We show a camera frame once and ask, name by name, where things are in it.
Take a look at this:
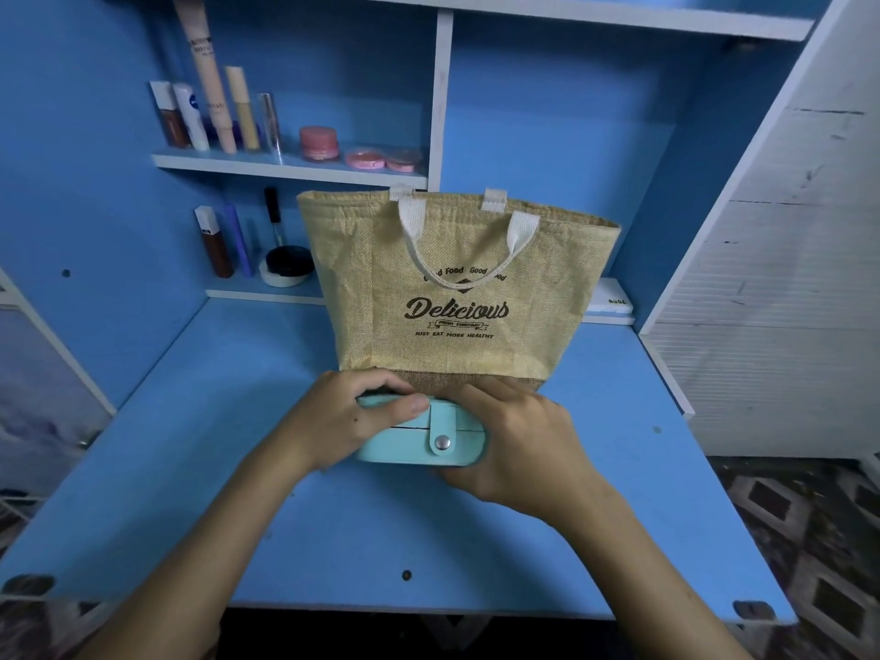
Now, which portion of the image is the person's left hand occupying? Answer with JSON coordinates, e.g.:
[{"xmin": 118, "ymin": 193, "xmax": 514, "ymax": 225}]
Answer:
[{"xmin": 268, "ymin": 370, "xmax": 432, "ymax": 476}]

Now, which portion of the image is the person's right hand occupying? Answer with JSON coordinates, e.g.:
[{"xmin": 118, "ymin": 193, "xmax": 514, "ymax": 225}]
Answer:
[{"xmin": 440, "ymin": 375, "xmax": 607, "ymax": 523}]

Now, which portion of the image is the cream jewellery box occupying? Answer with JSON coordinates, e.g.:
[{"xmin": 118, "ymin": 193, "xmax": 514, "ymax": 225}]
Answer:
[{"xmin": 355, "ymin": 391, "xmax": 489, "ymax": 468}]

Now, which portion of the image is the tan woven basket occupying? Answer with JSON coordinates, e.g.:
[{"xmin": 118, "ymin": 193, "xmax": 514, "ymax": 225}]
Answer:
[{"xmin": 298, "ymin": 188, "xmax": 623, "ymax": 396}]

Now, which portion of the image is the person's left forearm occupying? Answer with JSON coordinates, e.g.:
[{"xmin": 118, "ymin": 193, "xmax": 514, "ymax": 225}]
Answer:
[{"xmin": 75, "ymin": 439, "xmax": 332, "ymax": 660}]

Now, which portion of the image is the person's right forearm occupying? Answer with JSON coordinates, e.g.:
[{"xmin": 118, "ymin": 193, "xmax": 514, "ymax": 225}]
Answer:
[{"xmin": 556, "ymin": 474, "xmax": 755, "ymax": 660}]

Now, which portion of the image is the white flat box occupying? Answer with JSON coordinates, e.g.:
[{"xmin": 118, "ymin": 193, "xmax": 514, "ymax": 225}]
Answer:
[{"xmin": 584, "ymin": 277, "xmax": 637, "ymax": 322}]

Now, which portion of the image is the white bowl black inside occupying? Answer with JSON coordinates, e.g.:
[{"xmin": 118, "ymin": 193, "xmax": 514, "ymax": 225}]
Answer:
[{"xmin": 258, "ymin": 244, "xmax": 315, "ymax": 289}]

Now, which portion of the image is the blue cosmetic tube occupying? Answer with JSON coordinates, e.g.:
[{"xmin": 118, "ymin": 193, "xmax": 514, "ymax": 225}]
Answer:
[{"xmin": 224, "ymin": 202, "xmax": 256, "ymax": 279}]

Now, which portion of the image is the brown lipstick tube white cap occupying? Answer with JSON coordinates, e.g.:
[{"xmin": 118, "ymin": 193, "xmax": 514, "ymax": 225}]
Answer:
[{"xmin": 193, "ymin": 204, "xmax": 237, "ymax": 281}]

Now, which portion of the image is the black makeup brush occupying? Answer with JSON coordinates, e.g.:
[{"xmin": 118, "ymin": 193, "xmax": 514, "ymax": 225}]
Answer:
[{"xmin": 264, "ymin": 186, "xmax": 286, "ymax": 248}]

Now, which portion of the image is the pink round jar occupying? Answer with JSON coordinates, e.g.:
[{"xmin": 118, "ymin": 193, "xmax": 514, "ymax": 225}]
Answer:
[{"xmin": 300, "ymin": 126, "xmax": 341, "ymax": 162}]

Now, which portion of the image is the white framed marbled panel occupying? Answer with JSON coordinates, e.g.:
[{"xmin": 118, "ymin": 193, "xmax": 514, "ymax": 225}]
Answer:
[{"xmin": 0, "ymin": 268, "xmax": 118, "ymax": 503}]

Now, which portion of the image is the white slatted cabinet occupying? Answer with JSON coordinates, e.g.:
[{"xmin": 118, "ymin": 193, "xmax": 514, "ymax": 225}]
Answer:
[{"xmin": 639, "ymin": 0, "xmax": 880, "ymax": 457}]

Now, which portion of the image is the short beige cosmetic tube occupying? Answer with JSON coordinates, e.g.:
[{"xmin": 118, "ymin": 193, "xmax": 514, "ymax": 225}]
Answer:
[{"xmin": 224, "ymin": 65, "xmax": 261, "ymax": 152}]

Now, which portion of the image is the white tube blue label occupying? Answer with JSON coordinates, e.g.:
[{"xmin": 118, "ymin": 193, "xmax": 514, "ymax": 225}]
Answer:
[{"xmin": 171, "ymin": 83, "xmax": 212, "ymax": 152}]

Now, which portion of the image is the white shelf unit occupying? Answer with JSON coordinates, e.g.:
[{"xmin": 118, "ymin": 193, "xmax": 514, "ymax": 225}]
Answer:
[{"xmin": 151, "ymin": 0, "xmax": 816, "ymax": 327}]

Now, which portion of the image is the tall beige cosmetic tube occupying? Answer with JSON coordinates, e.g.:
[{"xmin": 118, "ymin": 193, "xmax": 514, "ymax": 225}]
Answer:
[{"xmin": 171, "ymin": 0, "xmax": 238, "ymax": 155}]

